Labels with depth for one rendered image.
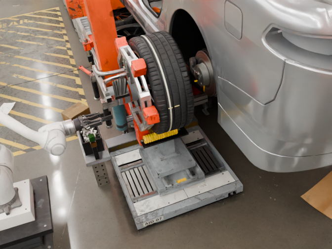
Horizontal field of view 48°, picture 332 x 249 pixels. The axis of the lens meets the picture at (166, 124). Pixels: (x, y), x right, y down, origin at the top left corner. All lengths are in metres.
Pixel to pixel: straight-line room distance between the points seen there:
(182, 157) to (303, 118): 1.35
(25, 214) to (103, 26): 1.33
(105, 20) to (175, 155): 1.10
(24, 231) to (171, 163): 1.10
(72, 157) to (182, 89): 1.49
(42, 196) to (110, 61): 1.06
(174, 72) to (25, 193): 1.26
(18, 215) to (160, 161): 1.04
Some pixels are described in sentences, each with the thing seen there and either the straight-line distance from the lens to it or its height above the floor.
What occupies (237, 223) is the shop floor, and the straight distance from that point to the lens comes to 2.72.
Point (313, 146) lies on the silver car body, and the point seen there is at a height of 0.98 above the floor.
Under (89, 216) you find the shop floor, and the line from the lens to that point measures 2.89.
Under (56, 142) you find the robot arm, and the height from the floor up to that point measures 0.91.
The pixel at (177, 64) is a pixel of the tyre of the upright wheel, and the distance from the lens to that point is 2.23.
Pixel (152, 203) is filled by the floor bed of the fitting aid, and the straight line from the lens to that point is 2.75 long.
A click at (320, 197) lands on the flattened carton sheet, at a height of 0.01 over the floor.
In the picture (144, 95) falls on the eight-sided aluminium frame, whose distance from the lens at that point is 2.20.
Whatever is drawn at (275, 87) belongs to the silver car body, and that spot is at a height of 1.29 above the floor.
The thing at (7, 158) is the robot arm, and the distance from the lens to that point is 2.62.
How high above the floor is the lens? 2.19
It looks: 38 degrees down
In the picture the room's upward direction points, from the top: 7 degrees counter-clockwise
